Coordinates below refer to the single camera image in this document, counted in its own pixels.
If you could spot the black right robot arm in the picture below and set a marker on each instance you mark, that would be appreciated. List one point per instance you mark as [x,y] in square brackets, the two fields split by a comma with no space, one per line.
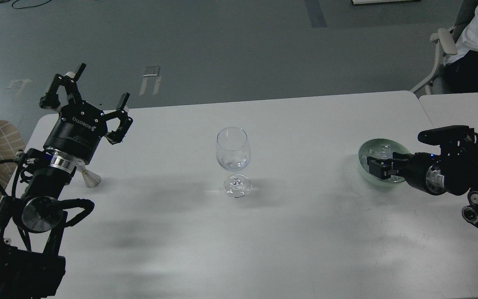
[461,178]

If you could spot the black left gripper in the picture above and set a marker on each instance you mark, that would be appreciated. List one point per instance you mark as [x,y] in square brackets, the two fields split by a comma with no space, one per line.
[80,126]

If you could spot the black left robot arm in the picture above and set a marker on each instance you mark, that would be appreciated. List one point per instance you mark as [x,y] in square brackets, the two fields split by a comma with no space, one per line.
[32,217]

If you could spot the pale green ice bowl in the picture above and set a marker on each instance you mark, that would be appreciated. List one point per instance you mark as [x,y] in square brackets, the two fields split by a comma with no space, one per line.
[382,146]

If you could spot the grey office chair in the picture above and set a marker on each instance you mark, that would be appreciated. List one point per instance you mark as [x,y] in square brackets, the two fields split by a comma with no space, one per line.
[445,44]

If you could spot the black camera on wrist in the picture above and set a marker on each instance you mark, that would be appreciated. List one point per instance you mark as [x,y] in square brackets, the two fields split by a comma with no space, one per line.
[450,138]

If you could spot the steel cocktail jigger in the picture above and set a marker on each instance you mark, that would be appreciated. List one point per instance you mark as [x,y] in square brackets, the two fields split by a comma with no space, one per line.
[91,179]

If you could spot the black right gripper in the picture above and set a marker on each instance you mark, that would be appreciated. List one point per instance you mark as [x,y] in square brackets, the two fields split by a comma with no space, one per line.
[421,170]

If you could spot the clear wine glass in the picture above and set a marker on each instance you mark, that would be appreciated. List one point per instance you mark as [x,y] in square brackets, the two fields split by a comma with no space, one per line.
[233,153]

